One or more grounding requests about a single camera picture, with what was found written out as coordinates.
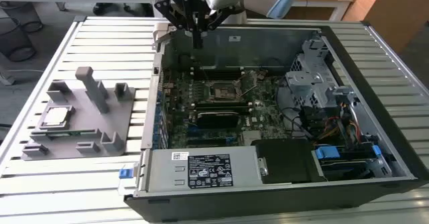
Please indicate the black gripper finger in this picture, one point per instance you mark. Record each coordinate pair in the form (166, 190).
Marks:
(202, 20)
(178, 18)

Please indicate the thin metal locking lever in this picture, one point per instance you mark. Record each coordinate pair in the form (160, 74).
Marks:
(203, 73)

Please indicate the silver CPU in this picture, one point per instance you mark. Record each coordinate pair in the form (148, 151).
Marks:
(56, 114)

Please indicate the CPU socket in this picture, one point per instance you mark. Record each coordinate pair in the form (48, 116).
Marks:
(222, 92)

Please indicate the grey case latch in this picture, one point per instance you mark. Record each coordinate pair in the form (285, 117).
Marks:
(160, 31)

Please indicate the black office chair base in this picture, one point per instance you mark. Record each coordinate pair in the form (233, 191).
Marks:
(99, 8)

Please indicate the coin cell battery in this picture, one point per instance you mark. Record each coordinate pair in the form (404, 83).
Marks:
(259, 75)

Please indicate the silver metal drive cage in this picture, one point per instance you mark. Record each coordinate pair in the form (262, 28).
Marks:
(303, 79)

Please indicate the small graphics card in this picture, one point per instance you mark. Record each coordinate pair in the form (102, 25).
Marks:
(218, 121)

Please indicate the blue expansion slot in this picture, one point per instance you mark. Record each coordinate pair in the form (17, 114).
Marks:
(191, 128)

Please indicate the green motherboard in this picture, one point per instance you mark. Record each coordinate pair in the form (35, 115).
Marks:
(271, 123)

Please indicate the black expansion slot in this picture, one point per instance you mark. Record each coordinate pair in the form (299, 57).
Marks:
(206, 141)

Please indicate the silver finned heatsink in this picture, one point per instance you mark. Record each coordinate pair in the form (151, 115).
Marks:
(251, 136)

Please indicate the grey parts rack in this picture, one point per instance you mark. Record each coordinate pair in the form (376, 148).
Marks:
(83, 133)

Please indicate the green RAM stick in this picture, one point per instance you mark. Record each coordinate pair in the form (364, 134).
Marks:
(72, 133)

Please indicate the silver power supply unit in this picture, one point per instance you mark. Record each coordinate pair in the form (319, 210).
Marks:
(160, 158)

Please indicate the wooden cabinet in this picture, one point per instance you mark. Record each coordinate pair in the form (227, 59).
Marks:
(402, 13)

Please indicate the black plastic air shroud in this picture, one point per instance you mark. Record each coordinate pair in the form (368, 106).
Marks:
(285, 158)

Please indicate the blue case latch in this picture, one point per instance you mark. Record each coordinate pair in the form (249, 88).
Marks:
(126, 173)

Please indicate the hard disk in blue carrier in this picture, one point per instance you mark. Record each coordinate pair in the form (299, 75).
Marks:
(326, 153)

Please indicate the black PC case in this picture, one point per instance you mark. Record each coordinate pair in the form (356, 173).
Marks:
(234, 206)

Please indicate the grey plastic bracket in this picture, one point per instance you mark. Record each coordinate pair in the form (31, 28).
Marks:
(341, 91)

